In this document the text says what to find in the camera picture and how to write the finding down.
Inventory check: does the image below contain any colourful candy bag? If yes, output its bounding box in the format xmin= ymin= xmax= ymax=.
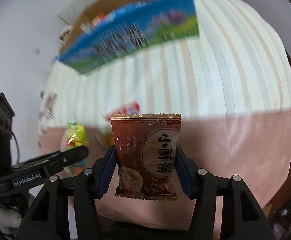
xmin=60 ymin=122 xmax=89 ymax=176

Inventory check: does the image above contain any brown biscuit packet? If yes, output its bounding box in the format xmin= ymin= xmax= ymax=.
xmin=110 ymin=114 xmax=182 ymax=200

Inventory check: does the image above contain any red snack box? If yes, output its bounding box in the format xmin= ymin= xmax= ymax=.
xmin=106 ymin=101 xmax=140 ymax=119

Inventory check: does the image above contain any orange jelly cup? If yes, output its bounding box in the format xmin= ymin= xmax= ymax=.
xmin=96 ymin=126 xmax=115 ymax=147

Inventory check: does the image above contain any striped cream blanket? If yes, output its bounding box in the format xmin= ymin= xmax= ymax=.
xmin=38 ymin=0 xmax=291 ymax=206

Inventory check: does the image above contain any cardboard box with blue print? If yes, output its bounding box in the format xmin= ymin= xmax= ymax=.
xmin=57 ymin=0 xmax=199 ymax=74

